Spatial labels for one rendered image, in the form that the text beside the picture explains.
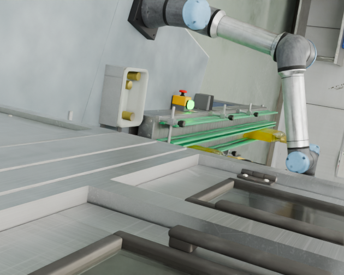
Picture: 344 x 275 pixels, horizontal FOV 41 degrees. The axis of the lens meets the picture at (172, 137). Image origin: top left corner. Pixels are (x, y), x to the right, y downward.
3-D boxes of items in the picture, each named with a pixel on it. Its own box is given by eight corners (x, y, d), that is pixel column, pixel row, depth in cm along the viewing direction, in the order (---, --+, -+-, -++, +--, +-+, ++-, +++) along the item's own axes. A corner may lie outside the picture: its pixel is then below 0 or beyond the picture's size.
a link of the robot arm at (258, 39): (187, -5, 185) (316, 40, 162) (202, 4, 198) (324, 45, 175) (176, 25, 187) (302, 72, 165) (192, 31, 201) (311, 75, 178)
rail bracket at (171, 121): (150, 144, 186) (178, 151, 181) (156, 103, 184) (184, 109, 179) (154, 144, 189) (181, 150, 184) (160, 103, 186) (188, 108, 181)
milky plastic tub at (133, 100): (99, 124, 174) (118, 128, 170) (106, 64, 170) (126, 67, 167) (123, 121, 190) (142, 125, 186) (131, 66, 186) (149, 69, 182)
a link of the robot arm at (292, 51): (302, 27, 153) (314, 174, 154) (308, 31, 163) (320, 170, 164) (267, 33, 159) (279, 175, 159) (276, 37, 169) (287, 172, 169)
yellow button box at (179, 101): (170, 108, 227) (183, 111, 224) (172, 93, 226) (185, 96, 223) (176, 108, 233) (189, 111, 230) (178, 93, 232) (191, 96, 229)
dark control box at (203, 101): (192, 107, 252) (206, 110, 248) (194, 93, 250) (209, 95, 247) (198, 107, 259) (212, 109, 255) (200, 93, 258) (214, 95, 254)
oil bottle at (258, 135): (243, 136, 304) (285, 145, 292) (244, 128, 303) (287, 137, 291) (245, 136, 309) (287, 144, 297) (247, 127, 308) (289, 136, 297)
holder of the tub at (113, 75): (96, 137, 175) (113, 141, 172) (105, 64, 171) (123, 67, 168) (120, 133, 191) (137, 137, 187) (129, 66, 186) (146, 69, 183)
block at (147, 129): (136, 137, 189) (150, 140, 186) (139, 114, 187) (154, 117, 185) (140, 136, 192) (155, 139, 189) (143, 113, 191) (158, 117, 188)
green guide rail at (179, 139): (156, 141, 190) (173, 145, 187) (156, 138, 190) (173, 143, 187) (265, 121, 347) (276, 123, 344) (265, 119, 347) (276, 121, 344)
